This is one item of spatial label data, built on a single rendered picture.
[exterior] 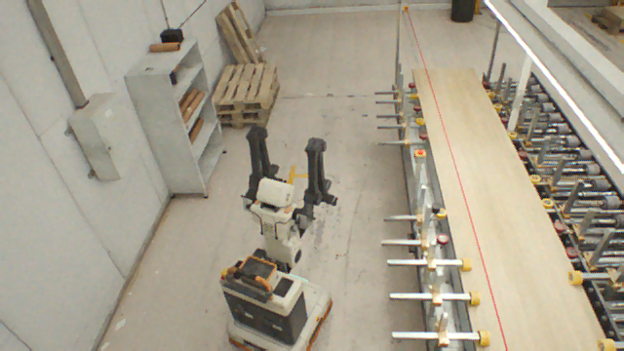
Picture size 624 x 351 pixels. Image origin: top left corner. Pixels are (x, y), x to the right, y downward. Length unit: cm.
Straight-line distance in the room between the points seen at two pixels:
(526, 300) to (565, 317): 22
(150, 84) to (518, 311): 348
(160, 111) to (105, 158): 92
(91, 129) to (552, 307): 334
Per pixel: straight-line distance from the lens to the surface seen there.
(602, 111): 147
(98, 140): 344
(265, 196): 259
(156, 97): 413
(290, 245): 283
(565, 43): 172
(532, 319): 267
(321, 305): 328
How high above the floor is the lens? 304
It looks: 40 degrees down
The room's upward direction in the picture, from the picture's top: 6 degrees counter-clockwise
